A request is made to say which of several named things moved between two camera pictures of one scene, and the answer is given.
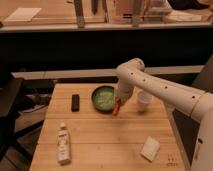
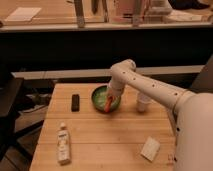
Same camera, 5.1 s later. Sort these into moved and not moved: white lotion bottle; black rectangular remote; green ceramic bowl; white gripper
Moved: white gripper
Not moved: white lotion bottle; green ceramic bowl; black rectangular remote
